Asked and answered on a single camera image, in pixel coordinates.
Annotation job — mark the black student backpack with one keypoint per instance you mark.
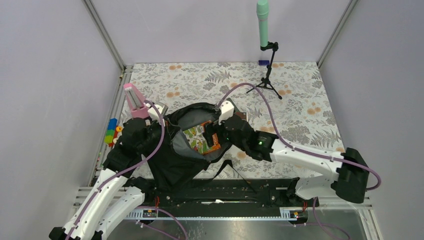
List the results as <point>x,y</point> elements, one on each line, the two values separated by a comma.
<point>175,164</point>

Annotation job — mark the black tripod stand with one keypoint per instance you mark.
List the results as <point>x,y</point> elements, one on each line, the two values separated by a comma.
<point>265,82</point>

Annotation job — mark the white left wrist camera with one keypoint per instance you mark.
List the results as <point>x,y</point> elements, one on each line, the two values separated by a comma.
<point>157,110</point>

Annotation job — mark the dark green hardcover book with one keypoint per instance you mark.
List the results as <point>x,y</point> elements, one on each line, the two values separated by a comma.
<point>236,109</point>

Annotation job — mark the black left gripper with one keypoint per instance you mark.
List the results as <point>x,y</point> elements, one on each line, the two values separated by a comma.
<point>155,122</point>

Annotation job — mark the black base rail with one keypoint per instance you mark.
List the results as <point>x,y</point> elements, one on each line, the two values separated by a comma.
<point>226,198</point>

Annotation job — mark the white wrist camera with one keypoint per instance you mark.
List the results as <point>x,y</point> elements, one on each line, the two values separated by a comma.
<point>225,110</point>
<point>157,110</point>

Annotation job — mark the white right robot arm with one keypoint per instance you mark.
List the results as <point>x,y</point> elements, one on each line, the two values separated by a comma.
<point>343,174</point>

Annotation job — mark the orange treehouse book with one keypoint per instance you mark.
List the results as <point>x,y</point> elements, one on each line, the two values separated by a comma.
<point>196,141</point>

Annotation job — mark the floral tablecloth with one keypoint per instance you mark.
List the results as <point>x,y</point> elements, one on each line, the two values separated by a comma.
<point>298,105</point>

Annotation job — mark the colourful toy blocks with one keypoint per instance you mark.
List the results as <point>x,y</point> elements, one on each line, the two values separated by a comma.
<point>112,131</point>

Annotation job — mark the yellow illustrated paperback book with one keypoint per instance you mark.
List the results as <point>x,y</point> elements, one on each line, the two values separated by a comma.
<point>242,115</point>

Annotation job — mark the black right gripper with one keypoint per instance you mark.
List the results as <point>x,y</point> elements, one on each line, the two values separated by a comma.
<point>210,129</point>

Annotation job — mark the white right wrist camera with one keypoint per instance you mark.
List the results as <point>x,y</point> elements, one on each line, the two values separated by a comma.
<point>225,110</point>

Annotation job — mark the green microphone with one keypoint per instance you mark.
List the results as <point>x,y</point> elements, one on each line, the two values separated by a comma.
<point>262,12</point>

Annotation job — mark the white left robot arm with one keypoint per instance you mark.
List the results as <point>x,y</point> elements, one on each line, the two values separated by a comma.
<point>97,216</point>

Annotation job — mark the blue block at wall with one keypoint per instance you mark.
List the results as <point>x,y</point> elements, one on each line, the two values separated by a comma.
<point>263,62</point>

